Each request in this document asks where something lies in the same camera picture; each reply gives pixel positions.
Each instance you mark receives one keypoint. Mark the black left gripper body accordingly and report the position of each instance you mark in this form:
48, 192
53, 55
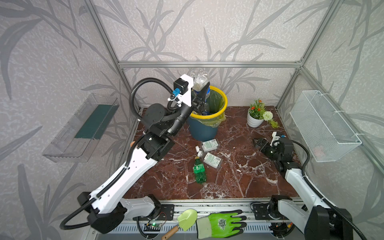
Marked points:
195, 98

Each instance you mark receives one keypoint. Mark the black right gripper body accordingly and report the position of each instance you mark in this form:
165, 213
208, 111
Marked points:
267, 147

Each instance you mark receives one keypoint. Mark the green soda bottle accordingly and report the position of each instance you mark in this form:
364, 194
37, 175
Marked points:
199, 171

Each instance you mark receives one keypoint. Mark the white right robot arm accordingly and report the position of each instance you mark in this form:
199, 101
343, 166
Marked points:
318, 218

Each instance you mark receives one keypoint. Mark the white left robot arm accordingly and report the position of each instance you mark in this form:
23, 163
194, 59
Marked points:
105, 208

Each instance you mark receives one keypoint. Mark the teal ribbed trash bin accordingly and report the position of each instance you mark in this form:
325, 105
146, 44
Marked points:
201, 132

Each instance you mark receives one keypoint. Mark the green plastic bin liner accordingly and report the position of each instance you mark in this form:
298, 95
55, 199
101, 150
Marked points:
218, 103

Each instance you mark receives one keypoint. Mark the white plant pot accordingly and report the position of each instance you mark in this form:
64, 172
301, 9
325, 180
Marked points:
252, 122

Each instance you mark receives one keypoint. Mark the green artificial plant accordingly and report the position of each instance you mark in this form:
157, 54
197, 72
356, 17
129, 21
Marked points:
258, 111

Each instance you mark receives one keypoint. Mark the upper white cap bottle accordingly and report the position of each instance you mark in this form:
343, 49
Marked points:
207, 146

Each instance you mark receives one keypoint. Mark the white cap bottle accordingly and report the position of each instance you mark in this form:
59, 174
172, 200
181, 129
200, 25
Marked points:
210, 159
207, 146

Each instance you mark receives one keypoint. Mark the lower white cap bottle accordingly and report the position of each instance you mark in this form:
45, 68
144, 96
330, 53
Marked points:
210, 159

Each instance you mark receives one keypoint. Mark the green work glove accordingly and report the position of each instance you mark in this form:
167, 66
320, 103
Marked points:
221, 225

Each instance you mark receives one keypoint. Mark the green garden trowel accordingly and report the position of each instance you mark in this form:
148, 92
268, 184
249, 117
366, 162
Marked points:
185, 221

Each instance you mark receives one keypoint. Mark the small circuit board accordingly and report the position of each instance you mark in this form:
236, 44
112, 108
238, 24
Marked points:
153, 226

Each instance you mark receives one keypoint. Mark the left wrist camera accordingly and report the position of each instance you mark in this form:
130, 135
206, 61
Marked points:
182, 93

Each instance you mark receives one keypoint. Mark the white wire mesh basket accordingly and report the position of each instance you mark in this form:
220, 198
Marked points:
325, 131

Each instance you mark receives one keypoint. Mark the clear acrylic wall shelf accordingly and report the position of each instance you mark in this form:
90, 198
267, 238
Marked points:
78, 139

